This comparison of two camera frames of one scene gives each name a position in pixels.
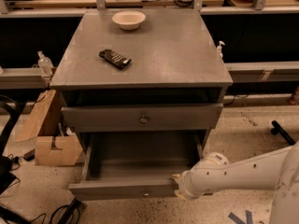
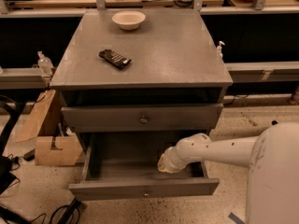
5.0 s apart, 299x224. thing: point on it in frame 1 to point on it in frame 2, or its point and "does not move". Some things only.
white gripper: [183, 185] to [170, 160]
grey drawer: [135, 164] does not move
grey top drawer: [167, 118] does not move
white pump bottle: [220, 53] does not move
